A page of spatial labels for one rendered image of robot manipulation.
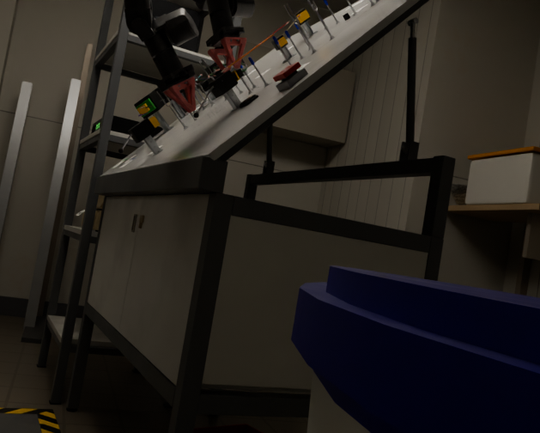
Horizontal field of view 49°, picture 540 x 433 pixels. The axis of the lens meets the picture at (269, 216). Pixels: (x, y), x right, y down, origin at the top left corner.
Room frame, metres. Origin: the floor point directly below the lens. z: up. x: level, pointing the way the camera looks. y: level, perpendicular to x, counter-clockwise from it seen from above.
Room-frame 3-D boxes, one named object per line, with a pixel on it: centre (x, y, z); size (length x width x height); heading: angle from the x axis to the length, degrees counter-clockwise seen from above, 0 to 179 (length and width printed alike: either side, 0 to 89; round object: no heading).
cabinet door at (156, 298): (1.46, 0.24, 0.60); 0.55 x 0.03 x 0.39; 26
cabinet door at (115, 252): (1.96, 0.48, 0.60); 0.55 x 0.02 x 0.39; 26
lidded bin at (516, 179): (3.09, -1.30, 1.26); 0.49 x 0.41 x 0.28; 19
